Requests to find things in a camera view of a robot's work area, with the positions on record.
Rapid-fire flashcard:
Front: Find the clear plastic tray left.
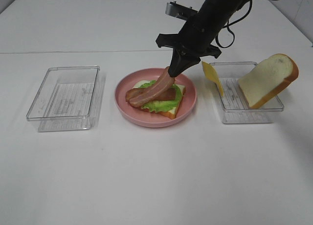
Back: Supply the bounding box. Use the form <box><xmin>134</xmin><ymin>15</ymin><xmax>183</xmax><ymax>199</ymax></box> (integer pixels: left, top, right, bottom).
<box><xmin>26</xmin><ymin>66</ymin><xmax>106</xmax><ymax>132</ymax></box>

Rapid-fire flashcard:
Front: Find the bread slice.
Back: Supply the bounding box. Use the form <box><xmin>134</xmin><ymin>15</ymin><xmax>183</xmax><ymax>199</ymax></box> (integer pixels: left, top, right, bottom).
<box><xmin>139</xmin><ymin>84</ymin><xmax>185</xmax><ymax>119</ymax></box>
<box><xmin>238</xmin><ymin>53</ymin><xmax>299</xmax><ymax>109</ymax></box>

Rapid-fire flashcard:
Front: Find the pink round plate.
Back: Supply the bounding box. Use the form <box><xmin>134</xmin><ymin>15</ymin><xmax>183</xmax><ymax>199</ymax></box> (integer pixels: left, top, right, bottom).
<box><xmin>114</xmin><ymin>68</ymin><xmax>197</xmax><ymax>128</ymax></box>

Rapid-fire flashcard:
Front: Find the brown bacon strip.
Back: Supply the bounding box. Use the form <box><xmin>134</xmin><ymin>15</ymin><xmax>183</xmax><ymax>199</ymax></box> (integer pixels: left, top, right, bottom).
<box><xmin>156</xmin><ymin>88</ymin><xmax>176</xmax><ymax>101</ymax></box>

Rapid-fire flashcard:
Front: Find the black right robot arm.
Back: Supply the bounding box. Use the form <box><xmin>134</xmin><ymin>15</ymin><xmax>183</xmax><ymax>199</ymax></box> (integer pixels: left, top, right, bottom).
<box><xmin>156</xmin><ymin>0</ymin><xmax>252</xmax><ymax>77</ymax></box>

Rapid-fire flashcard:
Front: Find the green lettuce leaf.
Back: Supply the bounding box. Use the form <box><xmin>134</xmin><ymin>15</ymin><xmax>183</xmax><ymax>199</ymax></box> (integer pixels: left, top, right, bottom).
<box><xmin>141</xmin><ymin>84</ymin><xmax>185</xmax><ymax>113</ymax></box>

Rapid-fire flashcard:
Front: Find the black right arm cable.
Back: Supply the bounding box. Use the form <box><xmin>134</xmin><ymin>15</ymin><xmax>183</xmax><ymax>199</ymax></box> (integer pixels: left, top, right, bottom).
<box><xmin>215</xmin><ymin>0</ymin><xmax>253</xmax><ymax>49</ymax></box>

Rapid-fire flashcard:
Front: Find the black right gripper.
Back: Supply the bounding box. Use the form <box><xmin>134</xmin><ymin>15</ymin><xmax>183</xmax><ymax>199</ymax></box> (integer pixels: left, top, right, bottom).
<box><xmin>156</xmin><ymin>14</ymin><xmax>221</xmax><ymax>77</ymax></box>

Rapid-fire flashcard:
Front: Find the clear plastic tray right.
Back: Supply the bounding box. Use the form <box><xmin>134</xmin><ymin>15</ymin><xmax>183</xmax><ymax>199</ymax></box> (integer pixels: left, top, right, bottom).
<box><xmin>211</xmin><ymin>62</ymin><xmax>284</xmax><ymax>124</ymax></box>

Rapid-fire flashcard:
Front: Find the clear plastic tray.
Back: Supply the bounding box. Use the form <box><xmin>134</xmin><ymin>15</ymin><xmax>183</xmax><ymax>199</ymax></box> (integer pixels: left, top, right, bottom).
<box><xmin>26</xmin><ymin>66</ymin><xmax>106</xmax><ymax>132</ymax></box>
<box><xmin>211</xmin><ymin>62</ymin><xmax>284</xmax><ymax>124</ymax></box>

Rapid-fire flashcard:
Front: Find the pink bacon strip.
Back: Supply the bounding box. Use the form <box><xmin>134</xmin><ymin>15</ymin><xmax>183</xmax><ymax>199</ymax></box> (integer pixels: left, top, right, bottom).
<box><xmin>125</xmin><ymin>66</ymin><xmax>176</xmax><ymax>108</ymax></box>

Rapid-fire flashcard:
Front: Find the yellow cheese slice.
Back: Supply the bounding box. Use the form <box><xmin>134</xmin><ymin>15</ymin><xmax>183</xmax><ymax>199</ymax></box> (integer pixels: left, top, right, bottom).
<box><xmin>201</xmin><ymin>61</ymin><xmax>224</xmax><ymax>96</ymax></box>

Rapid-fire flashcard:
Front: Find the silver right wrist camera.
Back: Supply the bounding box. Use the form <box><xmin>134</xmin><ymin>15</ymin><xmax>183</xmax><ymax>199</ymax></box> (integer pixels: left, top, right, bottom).
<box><xmin>165</xmin><ymin>1</ymin><xmax>198</xmax><ymax>21</ymax></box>

